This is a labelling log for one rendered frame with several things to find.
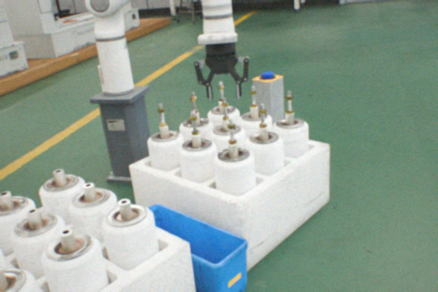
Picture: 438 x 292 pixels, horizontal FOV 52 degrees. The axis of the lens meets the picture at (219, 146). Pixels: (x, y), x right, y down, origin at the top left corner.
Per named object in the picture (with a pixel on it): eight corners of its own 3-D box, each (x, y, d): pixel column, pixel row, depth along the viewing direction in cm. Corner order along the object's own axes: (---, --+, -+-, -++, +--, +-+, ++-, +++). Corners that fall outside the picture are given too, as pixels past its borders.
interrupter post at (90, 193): (83, 200, 91) (79, 186, 89) (93, 195, 92) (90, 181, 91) (89, 203, 89) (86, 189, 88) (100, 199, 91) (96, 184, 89)
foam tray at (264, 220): (139, 221, 128) (128, 165, 121) (227, 170, 154) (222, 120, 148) (246, 273, 104) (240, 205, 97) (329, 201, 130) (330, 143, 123)
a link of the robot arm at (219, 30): (197, 45, 104) (195, 17, 101) (203, 37, 114) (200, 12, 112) (237, 42, 103) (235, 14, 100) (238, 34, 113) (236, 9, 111)
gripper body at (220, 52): (236, 32, 113) (239, 68, 116) (203, 34, 114) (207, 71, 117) (236, 36, 106) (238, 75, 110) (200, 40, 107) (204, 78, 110)
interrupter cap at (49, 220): (7, 229, 83) (6, 226, 83) (45, 211, 88) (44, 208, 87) (26, 243, 78) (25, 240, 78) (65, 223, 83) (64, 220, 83)
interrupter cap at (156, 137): (173, 143, 115) (172, 141, 114) (146, 143, 117) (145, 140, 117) (183, 133, 121) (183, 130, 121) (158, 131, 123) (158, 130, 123)
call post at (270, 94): (257, 169, 153) (251, 80, 141) (268, 161, 158) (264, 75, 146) (274, 174, 149) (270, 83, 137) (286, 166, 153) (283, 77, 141)
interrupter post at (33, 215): (27, 227, 83) (23, 212, 82) (39, 221, 84) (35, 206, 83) (33, 231, 81) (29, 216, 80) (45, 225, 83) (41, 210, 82)
